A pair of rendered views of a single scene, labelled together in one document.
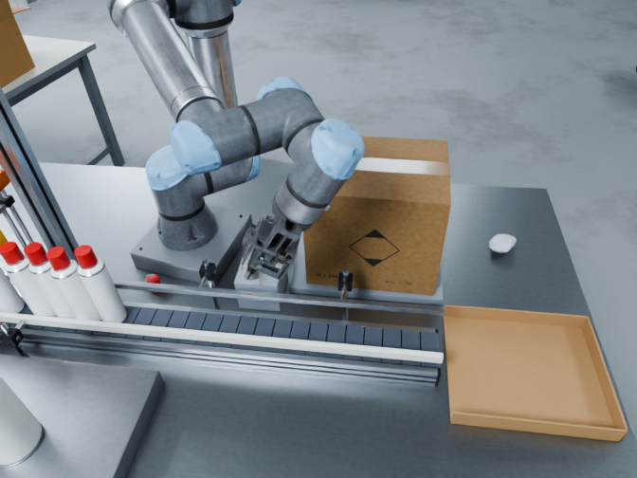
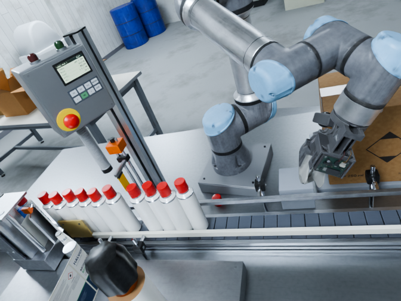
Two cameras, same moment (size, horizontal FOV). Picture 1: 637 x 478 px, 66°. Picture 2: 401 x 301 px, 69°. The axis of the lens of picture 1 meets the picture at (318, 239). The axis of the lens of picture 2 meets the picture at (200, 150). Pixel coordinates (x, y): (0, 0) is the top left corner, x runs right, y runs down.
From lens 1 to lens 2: 0.25 m
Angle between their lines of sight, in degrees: 14
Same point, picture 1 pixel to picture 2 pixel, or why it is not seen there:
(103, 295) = (194, 211)
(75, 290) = (176, 210)
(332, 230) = not seen: hidden behind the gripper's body
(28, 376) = (155, 273)
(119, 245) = (187, 179)
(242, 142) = (309, 67)
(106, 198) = (171, 152)
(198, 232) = (241, 161)
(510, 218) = not seen: outside the picture
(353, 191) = not seen: hidden behind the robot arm
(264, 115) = (323, 43)
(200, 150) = (280, 78)
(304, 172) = (368, 79)
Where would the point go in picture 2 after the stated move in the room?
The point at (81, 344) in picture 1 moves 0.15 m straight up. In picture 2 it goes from (182, 248) to (164, 217)
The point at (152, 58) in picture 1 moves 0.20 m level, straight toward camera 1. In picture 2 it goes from (220, 29) to (261, 52)
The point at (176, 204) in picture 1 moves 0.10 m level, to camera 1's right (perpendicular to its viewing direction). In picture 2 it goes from (226, 143) to (255, 137)
